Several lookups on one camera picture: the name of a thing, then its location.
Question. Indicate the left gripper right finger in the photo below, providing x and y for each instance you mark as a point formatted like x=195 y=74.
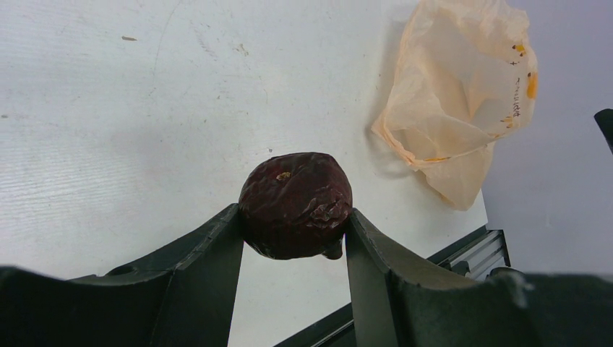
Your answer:
x=401 y=299

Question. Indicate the translucent orange plastic bag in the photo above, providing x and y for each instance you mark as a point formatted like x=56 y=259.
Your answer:
x=466 y=77

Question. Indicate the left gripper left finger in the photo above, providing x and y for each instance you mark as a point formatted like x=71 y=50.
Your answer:
x=182 y=294

